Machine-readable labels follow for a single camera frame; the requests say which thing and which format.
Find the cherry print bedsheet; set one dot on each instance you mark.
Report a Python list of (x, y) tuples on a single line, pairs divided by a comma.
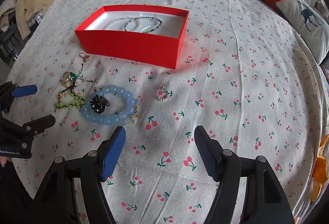
[(244, 74)]

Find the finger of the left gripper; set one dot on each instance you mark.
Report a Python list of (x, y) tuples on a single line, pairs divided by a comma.
[(10, 91), (39, 125)]

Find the gold bangle rings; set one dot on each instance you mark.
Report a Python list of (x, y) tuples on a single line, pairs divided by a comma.
[(67, 78)]

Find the red jewelry box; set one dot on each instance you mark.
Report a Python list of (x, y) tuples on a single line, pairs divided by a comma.
[(144, 33)]

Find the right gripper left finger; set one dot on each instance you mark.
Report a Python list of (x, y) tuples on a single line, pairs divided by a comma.
[(109, 152)]

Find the deer print pillow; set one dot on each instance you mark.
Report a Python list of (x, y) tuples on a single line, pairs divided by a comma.
[(309, 24)]

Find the left hand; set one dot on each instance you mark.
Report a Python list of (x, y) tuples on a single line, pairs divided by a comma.
[(3, 161)]

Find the black hair claw clip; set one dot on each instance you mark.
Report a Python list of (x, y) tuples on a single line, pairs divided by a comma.
[(99, 103)]

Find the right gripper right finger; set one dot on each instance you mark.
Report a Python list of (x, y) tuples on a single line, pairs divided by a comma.
[(210, 151)]

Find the gold star earring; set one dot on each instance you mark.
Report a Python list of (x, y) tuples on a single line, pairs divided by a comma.
[(135, 115), (98, 88)]

